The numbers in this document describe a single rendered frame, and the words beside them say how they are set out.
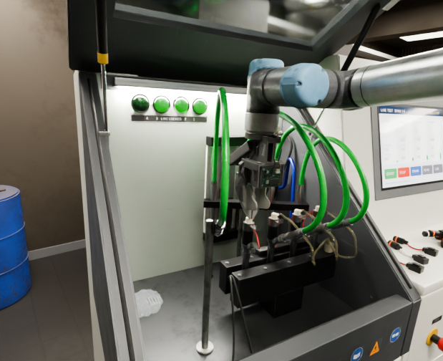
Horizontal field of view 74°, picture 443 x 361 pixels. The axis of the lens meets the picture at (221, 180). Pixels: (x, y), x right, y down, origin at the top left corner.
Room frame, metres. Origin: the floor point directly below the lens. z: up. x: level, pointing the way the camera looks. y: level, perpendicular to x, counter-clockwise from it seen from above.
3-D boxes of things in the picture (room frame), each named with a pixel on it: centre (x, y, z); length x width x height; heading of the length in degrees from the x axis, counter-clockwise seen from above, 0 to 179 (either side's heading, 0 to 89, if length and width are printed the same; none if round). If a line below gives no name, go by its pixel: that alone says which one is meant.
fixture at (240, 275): (0.75, -0.18, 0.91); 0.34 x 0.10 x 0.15; 119
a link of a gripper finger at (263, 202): (0.68, -0.10, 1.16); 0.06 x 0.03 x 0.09; 29
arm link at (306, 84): (0.59, -0.14, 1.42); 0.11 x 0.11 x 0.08; 26
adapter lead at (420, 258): (0.80, -0.56, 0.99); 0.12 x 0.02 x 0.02; 20
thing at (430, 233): (0.92, -0.79, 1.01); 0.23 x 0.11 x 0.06; 119
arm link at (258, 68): (0.67, -0.09, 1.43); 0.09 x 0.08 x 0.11; 26
